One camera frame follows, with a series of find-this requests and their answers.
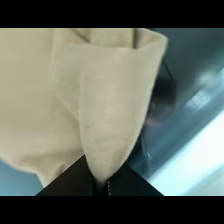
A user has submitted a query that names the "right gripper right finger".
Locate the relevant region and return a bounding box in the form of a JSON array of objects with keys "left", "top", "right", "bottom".
[{"left": 101, "top": 161, "right": 164, "bottom": 197}]

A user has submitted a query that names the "beige garment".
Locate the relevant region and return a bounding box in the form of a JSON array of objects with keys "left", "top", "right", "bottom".
[{"left": 0, "top": 28, "right": 170, "bottom": 188}]

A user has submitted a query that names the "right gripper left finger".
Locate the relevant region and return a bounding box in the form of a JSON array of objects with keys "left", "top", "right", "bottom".
[{"left": 35, "top": 155, "right": 102, "bottom": 197}]

